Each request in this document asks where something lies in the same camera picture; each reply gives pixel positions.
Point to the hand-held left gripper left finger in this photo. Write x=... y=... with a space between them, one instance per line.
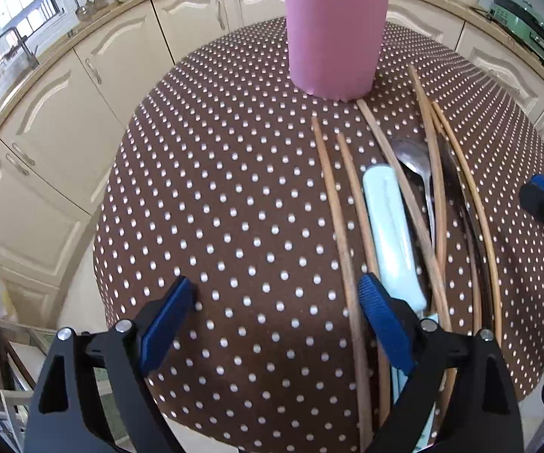
x=168 y=321

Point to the cream kitchen base cabinets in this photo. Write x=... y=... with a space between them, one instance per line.
x=50 y=118

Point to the steel spoon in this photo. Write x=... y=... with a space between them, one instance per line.
x=411 y=153

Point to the brown polka dot tablecloth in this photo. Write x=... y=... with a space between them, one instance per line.
x=229 y=198

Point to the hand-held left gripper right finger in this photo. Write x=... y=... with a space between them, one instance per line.
x=385 y=321

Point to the steel faucet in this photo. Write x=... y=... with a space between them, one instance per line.
x=14 y=40

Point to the green countertop appliance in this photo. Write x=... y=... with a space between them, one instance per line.
x=522 y=21

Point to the pink utensil holder cup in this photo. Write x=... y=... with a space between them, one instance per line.
x=333 y=33

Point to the wooden chopstick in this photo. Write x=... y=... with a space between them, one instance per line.
x=334 y=217
x=376 y=127
x=430 y=137
x=483 y=231
x=353 y=188
x=475 y=292

